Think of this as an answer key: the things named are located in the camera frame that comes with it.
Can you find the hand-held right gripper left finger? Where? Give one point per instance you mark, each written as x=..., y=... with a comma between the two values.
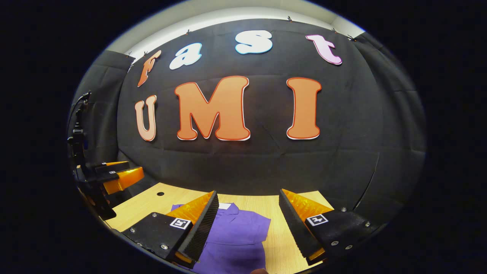
x=201, y=232

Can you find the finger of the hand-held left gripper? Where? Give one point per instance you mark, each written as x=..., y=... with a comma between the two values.
x=123, y=179
x=110, y=167

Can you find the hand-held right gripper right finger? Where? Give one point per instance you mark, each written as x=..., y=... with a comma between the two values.
x=295, y=228

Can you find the purple jacket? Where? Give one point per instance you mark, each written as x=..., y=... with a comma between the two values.
x=236, y=236

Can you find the black backdrop cloth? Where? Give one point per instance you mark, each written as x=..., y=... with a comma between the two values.
x=266, y=163

